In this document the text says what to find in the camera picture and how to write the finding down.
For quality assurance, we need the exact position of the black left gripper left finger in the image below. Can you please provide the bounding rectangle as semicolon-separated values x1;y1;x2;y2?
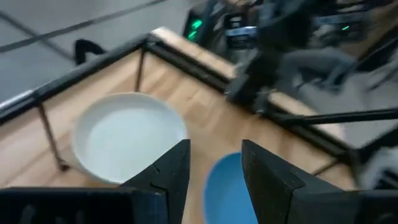
0;139;191;224

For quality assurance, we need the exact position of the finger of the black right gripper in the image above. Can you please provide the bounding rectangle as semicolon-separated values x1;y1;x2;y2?
253;62;282;113
226;52;265;100

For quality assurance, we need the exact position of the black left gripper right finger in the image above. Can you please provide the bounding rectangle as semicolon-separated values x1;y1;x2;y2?
241;139;398;224

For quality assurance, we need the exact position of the blue plate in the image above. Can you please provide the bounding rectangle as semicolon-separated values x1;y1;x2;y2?
203;151;259;224

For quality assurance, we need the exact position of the white plate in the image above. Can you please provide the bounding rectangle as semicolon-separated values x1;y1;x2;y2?
72;91;188;185

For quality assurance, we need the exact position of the black box with green lights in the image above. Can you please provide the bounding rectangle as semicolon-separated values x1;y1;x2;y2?
182;1;220;47

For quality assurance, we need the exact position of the black diagonal brace bar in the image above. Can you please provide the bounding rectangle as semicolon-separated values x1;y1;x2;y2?
273;108;398;126

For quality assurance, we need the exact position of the black arched bracket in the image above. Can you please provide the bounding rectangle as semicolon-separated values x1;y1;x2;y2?
73;39;107;65

